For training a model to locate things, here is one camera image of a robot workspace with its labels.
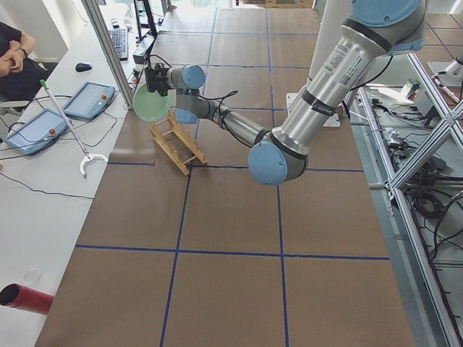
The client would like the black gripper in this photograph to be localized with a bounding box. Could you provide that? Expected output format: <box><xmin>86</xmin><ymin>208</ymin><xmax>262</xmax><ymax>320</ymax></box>
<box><xmin>155</xmin><ymin>67</ymin><xmax>171</xmax><ymax>96</ymax></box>

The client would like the light green round plate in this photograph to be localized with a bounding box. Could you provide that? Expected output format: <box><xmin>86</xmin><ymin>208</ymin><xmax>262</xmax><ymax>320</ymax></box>
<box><xmin>133</xmin><ymin>84</ymin><xmax>174</xmax><ymax>122</ymax></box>

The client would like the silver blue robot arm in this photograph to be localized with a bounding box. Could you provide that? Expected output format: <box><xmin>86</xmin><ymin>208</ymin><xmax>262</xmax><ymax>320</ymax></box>
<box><xmin>145</xmin><ymin>1</ymin><xmax>428</xmax><ymax>186</ymax></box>

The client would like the wooden plate rack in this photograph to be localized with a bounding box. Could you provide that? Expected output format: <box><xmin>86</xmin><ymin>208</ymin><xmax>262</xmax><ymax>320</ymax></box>
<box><xmin>148</xmin><ymin>111</ymin><xmax>207</xmax><ymax>176</ymax></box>

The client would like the black keyboard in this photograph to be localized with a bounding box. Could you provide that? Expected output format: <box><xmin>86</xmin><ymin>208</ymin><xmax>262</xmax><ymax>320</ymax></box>
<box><xmin>109</xmin><ymin>28</ymin><xmax>129</xmax><ymax>61</ymax></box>

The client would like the far blue teach pendant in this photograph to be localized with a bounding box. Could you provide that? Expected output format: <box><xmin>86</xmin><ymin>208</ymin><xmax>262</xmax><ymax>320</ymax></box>
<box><xmin>63</xmin><ymin>82</ymin><xmax>116</xmax><ymax>120</ymax></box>

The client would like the blue teach pendant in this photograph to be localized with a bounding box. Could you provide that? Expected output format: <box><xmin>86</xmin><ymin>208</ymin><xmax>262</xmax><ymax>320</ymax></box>
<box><xmin>4</xmin><ymin>108</ymin><xmax>68</xmax><ymax>155</ymax></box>
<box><xmin>63</xmin><ymin>82</ymin><xmax>116</xmax><ymax>120</ymax></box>

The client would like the black computer mouse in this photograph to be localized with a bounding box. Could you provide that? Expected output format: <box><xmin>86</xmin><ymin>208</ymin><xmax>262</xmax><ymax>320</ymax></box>
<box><xmin>75</xmin><ymin>62</ymin><xmax>93</xmax><ymax>72</ymax></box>

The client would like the white reacher grabber tool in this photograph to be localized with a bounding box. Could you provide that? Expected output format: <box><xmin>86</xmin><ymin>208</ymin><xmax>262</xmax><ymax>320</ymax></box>
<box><xmin>40</xmin><ymin>80</ymin><xmax>108</xmax><ymax>179</ymax></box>

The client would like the near blue teach pendant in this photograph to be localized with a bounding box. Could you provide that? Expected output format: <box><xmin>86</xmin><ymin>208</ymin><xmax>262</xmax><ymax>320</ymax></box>
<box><xmin>4</xmin><ymin>108</ymin><xmax>68</xmax><ymax>155</ymax></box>

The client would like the seated person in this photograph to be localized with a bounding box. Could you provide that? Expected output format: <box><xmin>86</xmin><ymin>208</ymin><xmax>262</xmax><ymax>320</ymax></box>
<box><xmin>1</xmin><ymin>22</ymin><xmax>51</xmax><ymax>101</ymax></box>

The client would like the red cylinder bottle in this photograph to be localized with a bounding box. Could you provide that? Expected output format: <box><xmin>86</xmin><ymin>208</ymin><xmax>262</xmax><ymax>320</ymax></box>
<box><xmin>1</xmin><ymin>283</ymin><xmax>54</xmax><ymax>315</ymax></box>

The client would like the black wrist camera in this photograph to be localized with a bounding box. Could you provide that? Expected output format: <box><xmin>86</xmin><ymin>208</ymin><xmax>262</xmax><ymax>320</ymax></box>
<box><xmin>145</xmin><ymin>63</ymin><xmax>164</xmax><ymax>93</ymax></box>

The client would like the black braided cable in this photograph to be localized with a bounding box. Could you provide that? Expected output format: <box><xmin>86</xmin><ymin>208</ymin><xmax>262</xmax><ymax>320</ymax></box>
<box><xmin>145</xmin><ymin>53</ymin><xmax>276</xmax><ymax>149</ymax></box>

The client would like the aluminium frame column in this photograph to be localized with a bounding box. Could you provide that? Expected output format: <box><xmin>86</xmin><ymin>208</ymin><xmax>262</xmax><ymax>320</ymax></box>
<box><xmin>82</xmin><ymin>0</ymin><xmax>133</xmax><ymax>110</ymax></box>

